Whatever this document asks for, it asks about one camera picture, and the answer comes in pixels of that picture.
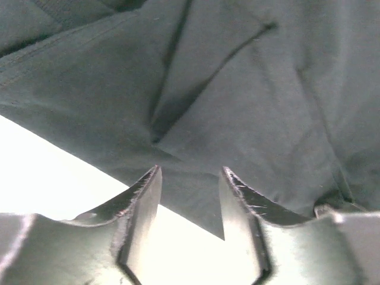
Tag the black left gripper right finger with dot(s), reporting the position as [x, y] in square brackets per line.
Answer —
[272, 245]

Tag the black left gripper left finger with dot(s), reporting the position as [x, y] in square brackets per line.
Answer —
[108, 244]

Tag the black t-shirt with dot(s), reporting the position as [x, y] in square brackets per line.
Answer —
[284, 93]

